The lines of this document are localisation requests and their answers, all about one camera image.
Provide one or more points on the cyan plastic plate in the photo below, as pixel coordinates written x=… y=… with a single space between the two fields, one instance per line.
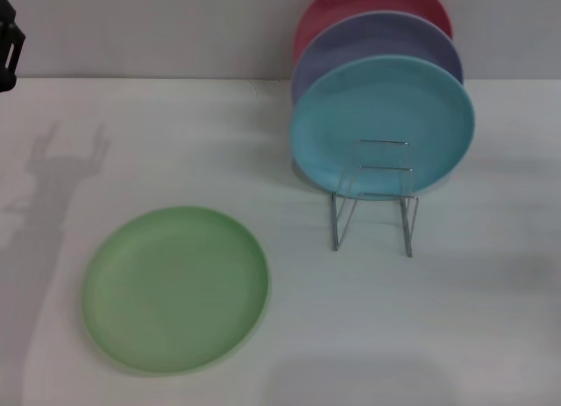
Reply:
x=377 y=112

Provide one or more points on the green plastic plate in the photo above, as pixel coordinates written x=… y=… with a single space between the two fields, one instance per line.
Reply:
x=175 y=292

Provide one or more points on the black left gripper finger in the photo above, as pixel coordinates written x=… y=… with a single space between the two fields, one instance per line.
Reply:
x=6 y=37

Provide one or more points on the red plastic plate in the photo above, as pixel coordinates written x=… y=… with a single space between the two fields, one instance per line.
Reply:
x=377 y=0

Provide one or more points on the purple plastic plate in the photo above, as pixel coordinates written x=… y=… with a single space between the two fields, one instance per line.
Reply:
x=377 y=37

